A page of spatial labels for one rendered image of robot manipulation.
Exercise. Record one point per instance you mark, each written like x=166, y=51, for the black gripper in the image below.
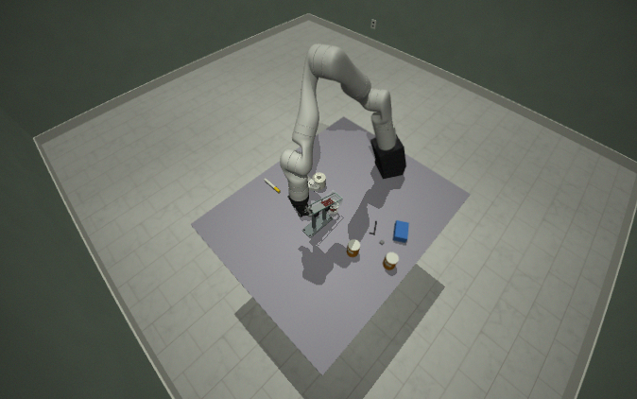
x=301, y=207

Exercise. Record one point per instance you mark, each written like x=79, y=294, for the blue rectangular block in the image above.
x=401, y=231

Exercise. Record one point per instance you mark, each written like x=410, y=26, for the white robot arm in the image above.
x=331, y=62

